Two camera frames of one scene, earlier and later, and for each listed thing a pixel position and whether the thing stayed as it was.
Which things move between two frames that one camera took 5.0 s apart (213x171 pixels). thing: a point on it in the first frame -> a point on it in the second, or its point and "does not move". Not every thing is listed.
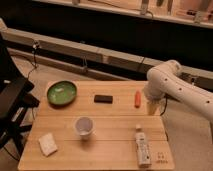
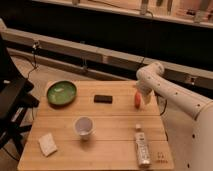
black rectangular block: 105,99 does not move
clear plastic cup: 84,126 does not move
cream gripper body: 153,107 -> 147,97
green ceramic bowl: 61,93 does not move
